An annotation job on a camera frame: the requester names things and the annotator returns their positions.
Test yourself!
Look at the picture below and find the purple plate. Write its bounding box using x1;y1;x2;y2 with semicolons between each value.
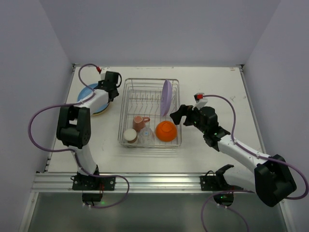
160;80;172;116

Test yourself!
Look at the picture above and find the blue plate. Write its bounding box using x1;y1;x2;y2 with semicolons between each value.
77;83;110;116

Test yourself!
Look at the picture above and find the green woven pattern plate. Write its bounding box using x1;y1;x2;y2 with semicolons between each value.
92;106;109;116

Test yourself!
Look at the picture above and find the pink mug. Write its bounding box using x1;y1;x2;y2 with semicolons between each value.
132;116;150;132

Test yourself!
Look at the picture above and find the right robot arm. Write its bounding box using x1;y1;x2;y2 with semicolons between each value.
170;105;297;207

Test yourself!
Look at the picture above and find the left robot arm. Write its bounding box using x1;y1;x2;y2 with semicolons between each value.
56;71;122;176

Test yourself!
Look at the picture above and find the orange bowl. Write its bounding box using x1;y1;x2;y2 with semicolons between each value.
155;121;177;142

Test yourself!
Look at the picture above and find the clear glass cup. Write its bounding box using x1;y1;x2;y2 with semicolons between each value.
139;127;155;145

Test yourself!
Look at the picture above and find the white brown cup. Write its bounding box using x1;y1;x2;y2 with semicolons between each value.
123;128;138;144

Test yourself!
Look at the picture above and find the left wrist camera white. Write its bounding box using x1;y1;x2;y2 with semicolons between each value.
100;68;109;80

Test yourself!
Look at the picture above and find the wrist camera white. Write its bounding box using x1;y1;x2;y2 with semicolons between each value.
193;93;208;110
100;68;109;80

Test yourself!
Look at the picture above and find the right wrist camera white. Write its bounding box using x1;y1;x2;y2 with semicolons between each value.
193;93;208;110

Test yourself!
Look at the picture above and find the metal wire dish rack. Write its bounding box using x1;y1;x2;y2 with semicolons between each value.
118;78;182;148

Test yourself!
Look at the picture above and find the aluminium mounting rail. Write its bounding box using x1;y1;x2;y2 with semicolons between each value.
30;172;252;194

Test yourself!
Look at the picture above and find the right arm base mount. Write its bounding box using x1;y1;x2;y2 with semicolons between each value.
199;164;241;206

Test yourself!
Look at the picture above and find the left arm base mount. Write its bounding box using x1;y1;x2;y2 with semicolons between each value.
70;173;115;205

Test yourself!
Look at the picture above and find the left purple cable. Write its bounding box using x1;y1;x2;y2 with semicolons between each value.
28;63;130;209

